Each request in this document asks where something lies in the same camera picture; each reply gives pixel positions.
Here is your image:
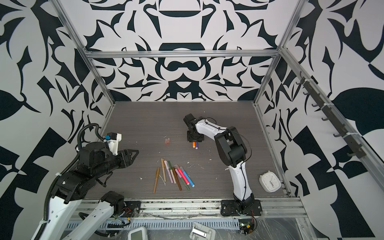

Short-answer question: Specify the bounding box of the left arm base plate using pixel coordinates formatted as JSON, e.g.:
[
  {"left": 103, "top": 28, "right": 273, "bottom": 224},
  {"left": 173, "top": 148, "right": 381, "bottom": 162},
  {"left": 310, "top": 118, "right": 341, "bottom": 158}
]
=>
[{"left": 120, "top": 201, "right": 141, "bottom": 218}]

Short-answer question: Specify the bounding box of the green marker pen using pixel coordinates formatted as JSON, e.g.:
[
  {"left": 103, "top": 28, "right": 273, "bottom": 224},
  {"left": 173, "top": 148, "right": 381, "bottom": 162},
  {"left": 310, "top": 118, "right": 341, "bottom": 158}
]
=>
[{"left": 167, "top": 161, "right": 190, "bottom": 191}]

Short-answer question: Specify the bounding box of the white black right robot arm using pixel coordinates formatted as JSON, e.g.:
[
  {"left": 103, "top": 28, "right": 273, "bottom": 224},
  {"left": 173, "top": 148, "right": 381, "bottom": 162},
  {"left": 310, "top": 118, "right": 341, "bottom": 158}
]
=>
[{"left": 183, "top": 114, "right": 255, "bottom": 215}]

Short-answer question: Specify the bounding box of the silver metal bracket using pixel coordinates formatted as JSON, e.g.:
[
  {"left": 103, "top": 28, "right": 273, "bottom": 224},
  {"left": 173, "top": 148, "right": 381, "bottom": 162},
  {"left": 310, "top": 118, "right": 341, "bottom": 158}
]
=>
[{"left": 190, "top": 222, "right": 216, "bottom": 240}]

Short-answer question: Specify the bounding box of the blue marker pen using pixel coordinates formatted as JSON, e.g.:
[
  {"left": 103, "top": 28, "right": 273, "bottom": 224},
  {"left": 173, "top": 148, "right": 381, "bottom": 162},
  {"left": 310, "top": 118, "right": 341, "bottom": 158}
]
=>
[{"left": 180, "top": 167, "right": 195, "bottom": 187}]

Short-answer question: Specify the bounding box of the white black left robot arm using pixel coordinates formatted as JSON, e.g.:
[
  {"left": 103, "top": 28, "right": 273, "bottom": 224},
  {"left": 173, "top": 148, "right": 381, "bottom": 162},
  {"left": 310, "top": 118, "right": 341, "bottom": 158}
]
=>
[{"left": 33, "top": 123, "right": 139, "bottom": 240}]

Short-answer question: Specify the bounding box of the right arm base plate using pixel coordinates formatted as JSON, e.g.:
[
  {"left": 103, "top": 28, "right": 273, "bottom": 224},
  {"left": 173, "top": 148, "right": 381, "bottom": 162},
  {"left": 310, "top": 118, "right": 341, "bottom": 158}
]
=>
[{"left": 221, "top": 197, "right": 263, "bottom": 217}]

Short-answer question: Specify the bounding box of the brown marker pen far left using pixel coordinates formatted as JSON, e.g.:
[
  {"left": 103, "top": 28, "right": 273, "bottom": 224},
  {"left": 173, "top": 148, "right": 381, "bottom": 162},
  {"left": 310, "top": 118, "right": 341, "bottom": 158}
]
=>
[{"left": 153, "top": 167, "right": 161, "bottom": 194}]

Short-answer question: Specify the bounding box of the small electronics board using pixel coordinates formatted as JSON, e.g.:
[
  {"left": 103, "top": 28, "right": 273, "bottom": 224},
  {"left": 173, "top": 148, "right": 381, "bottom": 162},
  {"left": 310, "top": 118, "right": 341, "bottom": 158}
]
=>
[{"left": 239, "top": 218, "right": 258, "bottom": 235}]

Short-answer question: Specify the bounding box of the white handheld device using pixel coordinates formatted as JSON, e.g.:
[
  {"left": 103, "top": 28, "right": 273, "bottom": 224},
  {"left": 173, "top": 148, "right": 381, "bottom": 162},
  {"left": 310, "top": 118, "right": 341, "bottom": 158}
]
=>
[{"left": 128, "top": 227, "right": 148, "bottom": 240}]

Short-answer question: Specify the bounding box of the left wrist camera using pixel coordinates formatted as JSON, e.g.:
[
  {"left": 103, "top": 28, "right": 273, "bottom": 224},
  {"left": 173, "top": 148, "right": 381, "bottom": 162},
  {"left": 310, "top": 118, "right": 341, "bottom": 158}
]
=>
[{"left": 104, "top": 132, "right": 122, "bottom": 156}]

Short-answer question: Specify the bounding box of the light pink marker pen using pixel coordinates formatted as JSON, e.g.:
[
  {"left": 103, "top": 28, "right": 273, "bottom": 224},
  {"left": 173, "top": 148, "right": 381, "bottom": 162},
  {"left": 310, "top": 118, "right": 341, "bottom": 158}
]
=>
[{"left": 164, "top": 160, "right": 174, "bottom": 184}]

